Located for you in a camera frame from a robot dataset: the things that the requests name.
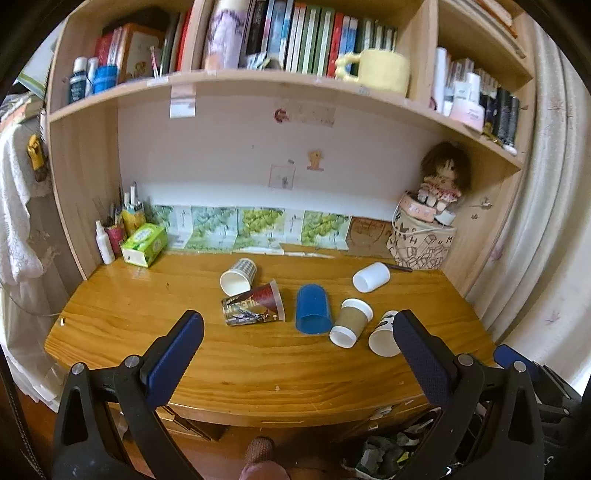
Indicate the yellow toy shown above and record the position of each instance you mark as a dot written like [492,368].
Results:
[35,150]

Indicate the brown wooden plaque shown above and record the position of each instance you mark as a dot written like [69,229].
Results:
[367,234]

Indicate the brown knitted slipper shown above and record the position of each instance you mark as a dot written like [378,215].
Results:
[261,451]

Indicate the white paper note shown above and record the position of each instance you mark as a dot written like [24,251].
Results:
[181,99]

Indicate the blue plastic cup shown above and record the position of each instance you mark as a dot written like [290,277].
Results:
[313,308]

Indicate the white floral curtain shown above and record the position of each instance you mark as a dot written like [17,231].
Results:
[551,194]

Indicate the row of cosmetic bottles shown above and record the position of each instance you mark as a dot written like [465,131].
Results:
[480,104]

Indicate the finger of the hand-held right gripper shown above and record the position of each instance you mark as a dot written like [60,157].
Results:
[506,355]

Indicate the bin of crumpled paper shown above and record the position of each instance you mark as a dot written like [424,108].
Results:
[397,450]

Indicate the red round sticker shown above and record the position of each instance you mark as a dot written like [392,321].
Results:
[280,115]

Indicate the pink round box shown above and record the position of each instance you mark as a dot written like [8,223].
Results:
[417,207]

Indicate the white spray bottle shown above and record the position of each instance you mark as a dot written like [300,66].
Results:
[105,243]

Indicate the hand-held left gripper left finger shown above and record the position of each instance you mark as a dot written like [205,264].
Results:
[171,364]

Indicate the row of books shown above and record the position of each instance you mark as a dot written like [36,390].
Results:
[318,37]

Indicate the white purple rolled poster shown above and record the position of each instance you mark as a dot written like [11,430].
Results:
[225,34]

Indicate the brown-haired doll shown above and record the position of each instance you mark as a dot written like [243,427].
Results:
[443,177]

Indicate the red patterned paper cup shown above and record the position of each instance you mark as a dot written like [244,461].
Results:
[254,305]

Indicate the printed fabric storage basket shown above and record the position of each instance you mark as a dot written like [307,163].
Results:
[421,247]

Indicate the white lace cloth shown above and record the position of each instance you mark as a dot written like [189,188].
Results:
[21,221]

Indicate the orange box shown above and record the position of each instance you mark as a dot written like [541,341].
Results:
[134,51]

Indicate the dark blue bottle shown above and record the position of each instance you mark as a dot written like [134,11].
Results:
[76,84]

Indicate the lion sticker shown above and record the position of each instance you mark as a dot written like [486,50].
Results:
[315,159]

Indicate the dark pen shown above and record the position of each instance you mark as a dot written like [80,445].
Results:
[397,266]

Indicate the white paper cup black print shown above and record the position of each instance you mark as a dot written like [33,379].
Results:
[384,336]

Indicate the wooden bookshelf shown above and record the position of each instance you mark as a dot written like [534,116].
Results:
[83,161]

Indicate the blue jar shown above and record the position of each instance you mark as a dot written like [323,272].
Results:
[105,79]

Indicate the yellow mug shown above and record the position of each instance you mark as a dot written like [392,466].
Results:
[376,70]

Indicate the brown paper cup white lid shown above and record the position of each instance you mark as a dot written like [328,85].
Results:
[351,322]

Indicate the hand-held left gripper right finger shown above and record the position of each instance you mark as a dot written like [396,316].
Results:
[424,364]

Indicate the stack of books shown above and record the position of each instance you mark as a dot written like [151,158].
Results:
[496,14]

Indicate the green tissue box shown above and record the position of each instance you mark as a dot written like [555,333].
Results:
[144,244]

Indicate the white grid-patterned paper cup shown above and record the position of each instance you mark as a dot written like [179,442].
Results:
[238,277]

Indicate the plain white plastic cup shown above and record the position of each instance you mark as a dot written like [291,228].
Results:
[371,278]

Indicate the folding green leaf card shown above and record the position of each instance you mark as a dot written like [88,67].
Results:
[251,228]

